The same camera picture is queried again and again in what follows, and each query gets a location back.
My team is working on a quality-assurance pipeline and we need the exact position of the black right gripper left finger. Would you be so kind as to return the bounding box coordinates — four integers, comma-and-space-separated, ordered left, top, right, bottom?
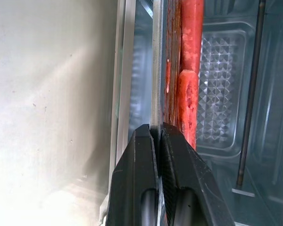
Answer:
105, 124, 162, 226

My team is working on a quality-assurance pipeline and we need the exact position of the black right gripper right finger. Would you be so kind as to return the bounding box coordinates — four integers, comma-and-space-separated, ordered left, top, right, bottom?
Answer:
159, 121, 234, 226

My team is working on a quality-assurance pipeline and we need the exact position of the silver metal baking tray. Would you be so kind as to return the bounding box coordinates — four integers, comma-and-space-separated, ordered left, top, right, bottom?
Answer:
151, 0, 183, 136

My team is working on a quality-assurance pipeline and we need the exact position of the short red sausage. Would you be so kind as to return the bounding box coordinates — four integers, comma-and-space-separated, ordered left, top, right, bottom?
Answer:
177, 69, 200, 151

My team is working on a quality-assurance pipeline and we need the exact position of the dark oven heating rod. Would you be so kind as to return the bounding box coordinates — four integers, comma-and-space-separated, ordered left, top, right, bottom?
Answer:
235, 0, 267, 187

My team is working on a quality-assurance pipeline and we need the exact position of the silver toaster oven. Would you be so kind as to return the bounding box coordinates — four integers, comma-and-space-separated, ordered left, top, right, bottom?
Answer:
195, 0, 283, 226

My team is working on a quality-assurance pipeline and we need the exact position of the glass toaster oven door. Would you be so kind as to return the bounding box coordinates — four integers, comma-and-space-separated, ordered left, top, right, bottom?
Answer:
108, 0, 154, 214

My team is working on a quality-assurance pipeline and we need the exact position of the long red sausage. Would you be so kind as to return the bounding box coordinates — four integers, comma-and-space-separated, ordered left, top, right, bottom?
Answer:
180, 0, 204, 73

